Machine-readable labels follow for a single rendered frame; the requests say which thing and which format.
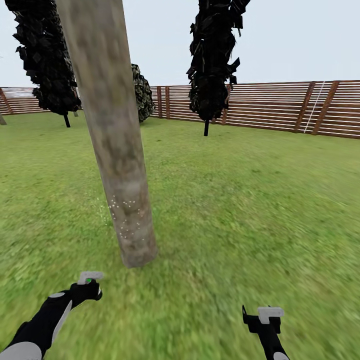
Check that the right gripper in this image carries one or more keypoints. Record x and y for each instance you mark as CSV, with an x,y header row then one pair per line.
x,y
255,325

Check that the bush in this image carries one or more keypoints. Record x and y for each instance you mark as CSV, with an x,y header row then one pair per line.
x,y
143,95

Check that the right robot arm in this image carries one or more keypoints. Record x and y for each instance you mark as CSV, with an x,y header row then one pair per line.
x,y
267,326

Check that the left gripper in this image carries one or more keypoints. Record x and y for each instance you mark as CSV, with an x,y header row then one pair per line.
x,y
88,291

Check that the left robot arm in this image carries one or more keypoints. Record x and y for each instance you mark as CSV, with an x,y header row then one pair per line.
x,y
35,337

